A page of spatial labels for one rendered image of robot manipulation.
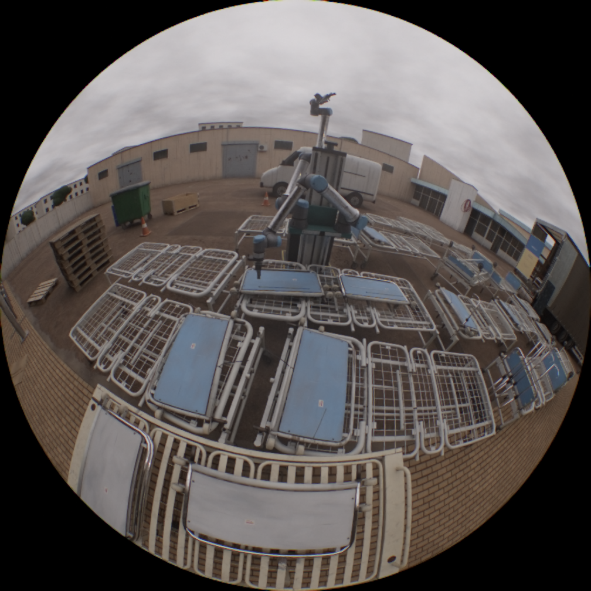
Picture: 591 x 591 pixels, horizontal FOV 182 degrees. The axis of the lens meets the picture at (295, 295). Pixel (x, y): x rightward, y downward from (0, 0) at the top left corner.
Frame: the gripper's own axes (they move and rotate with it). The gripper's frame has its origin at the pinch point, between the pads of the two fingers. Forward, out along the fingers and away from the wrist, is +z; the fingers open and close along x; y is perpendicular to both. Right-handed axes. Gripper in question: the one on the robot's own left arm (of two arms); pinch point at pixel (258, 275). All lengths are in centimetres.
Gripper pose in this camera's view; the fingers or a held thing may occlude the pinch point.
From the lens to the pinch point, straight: 156.6
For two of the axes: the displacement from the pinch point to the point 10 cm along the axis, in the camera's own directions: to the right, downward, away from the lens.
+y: 9.9, 0.4, 1.1
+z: -1.0, 7.9, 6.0
